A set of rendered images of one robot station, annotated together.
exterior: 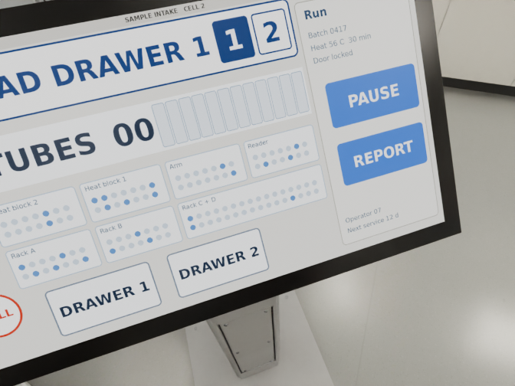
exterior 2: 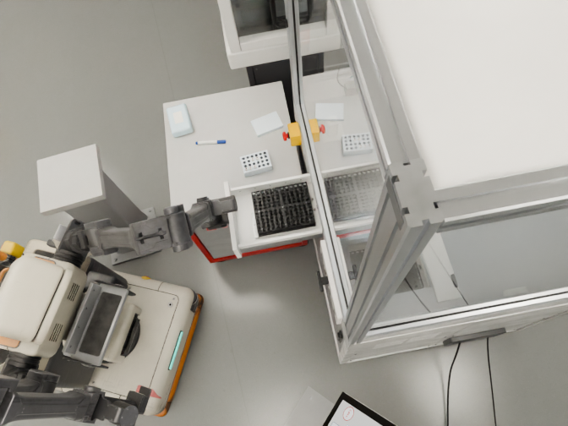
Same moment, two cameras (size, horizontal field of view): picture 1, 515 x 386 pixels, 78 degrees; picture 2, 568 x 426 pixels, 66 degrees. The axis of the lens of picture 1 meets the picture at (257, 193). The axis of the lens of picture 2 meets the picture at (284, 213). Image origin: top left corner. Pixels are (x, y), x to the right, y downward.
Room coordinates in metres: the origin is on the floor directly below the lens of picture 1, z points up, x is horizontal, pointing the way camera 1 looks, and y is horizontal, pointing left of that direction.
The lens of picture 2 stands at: (0.04, 0.20, 2.43)
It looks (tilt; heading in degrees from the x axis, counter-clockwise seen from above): 66 degrees down; 148
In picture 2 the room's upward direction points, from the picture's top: 11 degrees counter-clockwise
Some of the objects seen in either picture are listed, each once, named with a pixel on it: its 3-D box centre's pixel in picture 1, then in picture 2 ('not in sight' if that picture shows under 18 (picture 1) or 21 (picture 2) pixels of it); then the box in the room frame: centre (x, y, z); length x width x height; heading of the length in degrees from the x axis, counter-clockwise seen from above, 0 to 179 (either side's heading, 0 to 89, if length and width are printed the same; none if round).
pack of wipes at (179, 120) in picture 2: not in sight; (179, 120); (-1.27, 0.54, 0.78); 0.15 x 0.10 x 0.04; 155
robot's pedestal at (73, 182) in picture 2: not in sight; (106, 210); (-1.39, -0.01, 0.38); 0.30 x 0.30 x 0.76; 65
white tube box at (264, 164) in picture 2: not in sight; (256, 163); (-0.84, 0.65, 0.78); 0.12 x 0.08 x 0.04; 64
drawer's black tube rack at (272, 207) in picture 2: not in sight; (283, 210); (-0.56, 0.57, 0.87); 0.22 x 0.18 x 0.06; 58
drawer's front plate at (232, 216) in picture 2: not in sight; (232, 219); (-0.67, 0.39, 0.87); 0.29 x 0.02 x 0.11; 148
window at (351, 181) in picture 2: not in sight; (324, 121); (-0.45, 0.67, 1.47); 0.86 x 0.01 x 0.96; 148
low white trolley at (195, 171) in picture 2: not in sight; (243, 184); (-1.01, 0.63, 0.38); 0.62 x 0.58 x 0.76; 148
